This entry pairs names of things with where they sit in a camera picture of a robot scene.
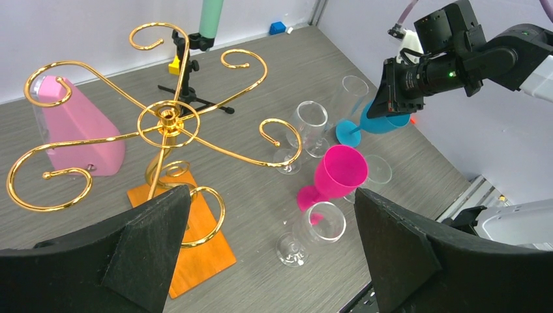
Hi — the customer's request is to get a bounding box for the orange wooden rack base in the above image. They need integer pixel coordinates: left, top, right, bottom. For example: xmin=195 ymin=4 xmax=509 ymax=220
xmin=126 ymin=170 xmax=237 ymax=300

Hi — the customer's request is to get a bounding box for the gold wire glass rack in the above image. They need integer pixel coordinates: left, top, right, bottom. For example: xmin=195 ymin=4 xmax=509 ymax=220
xmin=6 ymin=22 xmax=303 ymax=249

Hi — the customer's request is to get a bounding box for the small blue block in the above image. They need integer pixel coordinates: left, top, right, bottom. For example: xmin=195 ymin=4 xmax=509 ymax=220
xmin=269 ymin=21 xmax=287 ymax=35

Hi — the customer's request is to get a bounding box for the clear wine glass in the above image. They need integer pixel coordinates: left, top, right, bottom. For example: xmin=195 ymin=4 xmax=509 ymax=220
xmin=326 ymin=75 xmax=369 ymax=130

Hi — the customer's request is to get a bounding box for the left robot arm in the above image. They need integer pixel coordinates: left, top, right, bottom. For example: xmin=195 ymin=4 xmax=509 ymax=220
xmin=1 ymin=186 xmax=552 ymax=312

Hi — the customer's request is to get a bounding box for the light pink plastic glass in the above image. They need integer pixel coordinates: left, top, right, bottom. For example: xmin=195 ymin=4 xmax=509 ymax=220
xmin=33 ymin=78 xmax=126 ymax=176

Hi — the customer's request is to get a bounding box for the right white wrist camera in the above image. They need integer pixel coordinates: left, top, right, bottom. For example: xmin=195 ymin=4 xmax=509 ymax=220
xmin=387 ymin=23 xmax=424 ymax=65

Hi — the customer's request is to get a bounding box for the mint green cylinder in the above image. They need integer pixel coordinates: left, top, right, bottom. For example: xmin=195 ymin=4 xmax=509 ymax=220
xmin=199 ymin=0 xmax=224 ymax=39

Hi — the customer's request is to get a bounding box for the black yellow tripod stand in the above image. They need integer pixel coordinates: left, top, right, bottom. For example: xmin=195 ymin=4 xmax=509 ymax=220
xmin=172 ymin=30 xmax=215 ymax=112

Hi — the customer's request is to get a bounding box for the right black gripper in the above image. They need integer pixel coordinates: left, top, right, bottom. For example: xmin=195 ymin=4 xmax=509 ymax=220
xmin=366 ymin=54 xmax=468 ymax=119

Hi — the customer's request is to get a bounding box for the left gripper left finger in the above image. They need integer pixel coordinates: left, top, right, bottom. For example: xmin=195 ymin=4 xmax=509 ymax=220
xmin=1 ymin=185 xmax=191 ymax=312

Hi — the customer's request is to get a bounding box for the black base frame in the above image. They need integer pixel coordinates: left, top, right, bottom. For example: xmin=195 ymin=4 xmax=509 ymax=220
xmin=338 ymin=282 xmax=380 ymax=313

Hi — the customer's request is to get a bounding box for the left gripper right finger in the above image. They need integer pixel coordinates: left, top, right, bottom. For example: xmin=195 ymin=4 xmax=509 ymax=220
xmin=354 ymin=188 xmax=552 ymax=312

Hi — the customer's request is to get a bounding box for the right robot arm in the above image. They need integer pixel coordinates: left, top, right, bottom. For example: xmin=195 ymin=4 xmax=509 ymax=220
xmin=365 ymin=1 xmax=552 ymax=119

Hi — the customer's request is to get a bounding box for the slotted metal rail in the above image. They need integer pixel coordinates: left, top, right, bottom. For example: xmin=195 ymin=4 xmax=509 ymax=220
xmin=436 ymin=175 xmax=511 ymax=222

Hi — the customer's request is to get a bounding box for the blue plastic wine glass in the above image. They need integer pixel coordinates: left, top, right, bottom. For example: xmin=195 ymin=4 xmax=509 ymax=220
xmin=335 ymin=102 xmax=411 ymax=147

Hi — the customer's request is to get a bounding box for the clear flute glass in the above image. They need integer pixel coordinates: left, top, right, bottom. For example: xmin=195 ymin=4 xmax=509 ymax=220
xmin=273 ymin=100 xmax=328 ymax=163

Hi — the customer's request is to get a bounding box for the magenta plastic wine glass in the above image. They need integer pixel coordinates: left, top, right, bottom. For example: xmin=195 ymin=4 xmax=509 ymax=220
xmin=297 ymin=145 xmax=370 ymax=211

